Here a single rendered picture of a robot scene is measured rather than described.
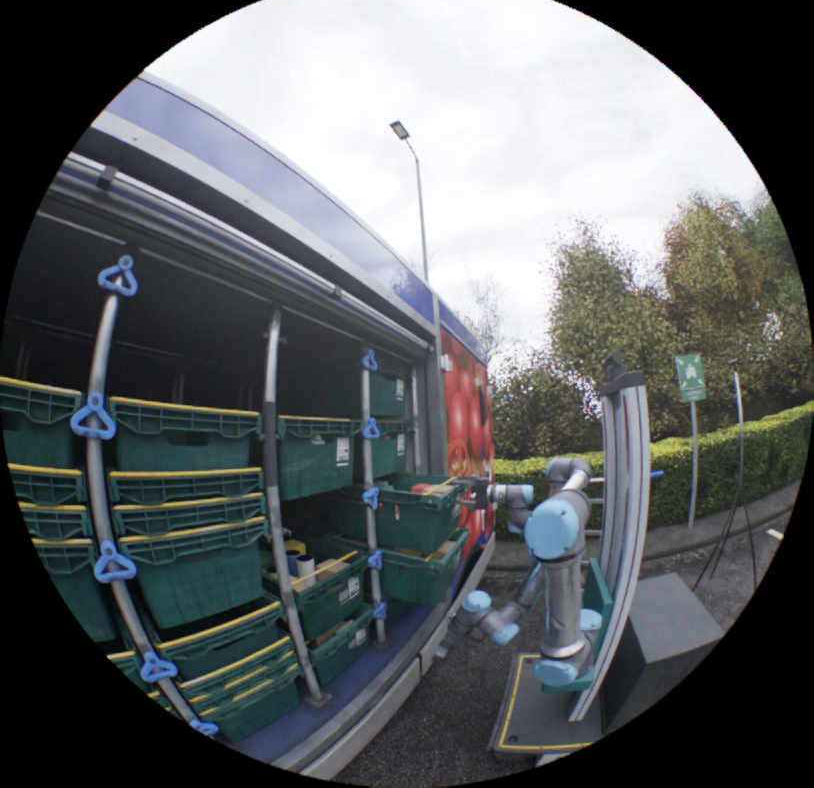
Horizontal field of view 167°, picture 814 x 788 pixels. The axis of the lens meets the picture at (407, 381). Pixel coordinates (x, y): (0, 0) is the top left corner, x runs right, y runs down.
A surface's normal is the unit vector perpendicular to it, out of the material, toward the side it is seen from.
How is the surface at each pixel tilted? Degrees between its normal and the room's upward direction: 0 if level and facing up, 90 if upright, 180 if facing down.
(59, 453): 94
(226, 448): 94
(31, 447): 94
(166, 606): 91
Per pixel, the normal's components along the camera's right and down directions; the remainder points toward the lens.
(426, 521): -0.45, -0.08
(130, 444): 0.89, -0.04
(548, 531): -0.77, -0.21
